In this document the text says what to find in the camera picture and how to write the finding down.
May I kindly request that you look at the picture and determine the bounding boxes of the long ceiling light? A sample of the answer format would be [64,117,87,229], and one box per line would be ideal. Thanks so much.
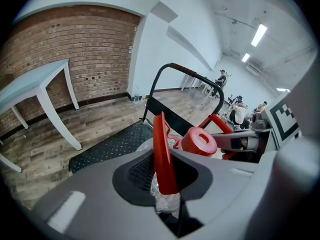
[250,23,268,47]

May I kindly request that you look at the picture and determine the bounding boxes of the black platform trolley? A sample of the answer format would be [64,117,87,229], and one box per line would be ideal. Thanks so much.
[68,62,225,174]

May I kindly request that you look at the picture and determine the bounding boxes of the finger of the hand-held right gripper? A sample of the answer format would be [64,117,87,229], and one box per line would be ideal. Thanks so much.
[220,149,261,164]
[211,129,259,151]

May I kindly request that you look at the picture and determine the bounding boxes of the light blue table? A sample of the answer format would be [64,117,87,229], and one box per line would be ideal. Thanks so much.
[0,58,83,174]

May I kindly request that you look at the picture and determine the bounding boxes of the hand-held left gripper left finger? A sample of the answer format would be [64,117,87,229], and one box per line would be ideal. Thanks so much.
[31,148,181,240]

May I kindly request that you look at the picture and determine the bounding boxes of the white table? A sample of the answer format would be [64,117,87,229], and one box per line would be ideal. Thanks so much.
[180,73,217,95]

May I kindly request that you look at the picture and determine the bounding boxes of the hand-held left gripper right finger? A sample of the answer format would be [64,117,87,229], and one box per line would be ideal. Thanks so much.
[170,136,320,240]

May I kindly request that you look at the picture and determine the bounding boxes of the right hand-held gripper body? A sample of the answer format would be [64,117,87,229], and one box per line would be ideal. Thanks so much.
[250,90,301,155]

